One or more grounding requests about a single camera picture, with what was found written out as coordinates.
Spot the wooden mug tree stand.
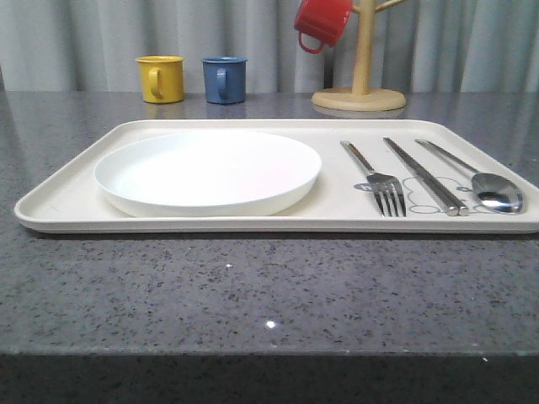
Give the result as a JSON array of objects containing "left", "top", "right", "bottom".
[{"left": 312, "top": 0, "right": 406, "bottom": 112}]

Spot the yellow enamel mug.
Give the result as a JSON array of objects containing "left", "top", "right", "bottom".
[{"left": 136, "top": 56, "right": 184, "bottom": 104}]

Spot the blue enamel mug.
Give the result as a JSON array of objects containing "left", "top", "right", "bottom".
[{"left": 201, "top": 56, "right": 248, "bottom": 104}]

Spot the silver metal spoon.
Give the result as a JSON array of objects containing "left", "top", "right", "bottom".
[{"left": 415, "top": 139, "right": 524, "bottom": 215}]

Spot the grey pleated curtain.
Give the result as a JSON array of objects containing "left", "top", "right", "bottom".
[{"left": 1, "top": 1, "right": 538, "bottom": 93}]

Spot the cream rabbit print tray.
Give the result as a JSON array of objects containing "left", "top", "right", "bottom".
[{"left": 14, "top": 120, "right": 538, "bottom": 234}]

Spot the silver metal fork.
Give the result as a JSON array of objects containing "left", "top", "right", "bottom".
[{"left": 340, "top": 141, "right": 407, "bottom": 217}]

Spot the white round plate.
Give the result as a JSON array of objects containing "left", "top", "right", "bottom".
[{"left": 93, "top": 130, "right": 322, "bottom": 217}]

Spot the red enamel mug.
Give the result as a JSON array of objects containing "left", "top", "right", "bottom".
[{"left": 294, "top": 0, "right": 354, "bottom": 54}]

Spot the silver metal chopstick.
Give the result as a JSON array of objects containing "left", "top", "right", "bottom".
[
  {"left": 382, "top": 136, "right": 461, "bottom": 218},
  {"left": 385, "top": 136, "right": 470, "bottom": 217}
]

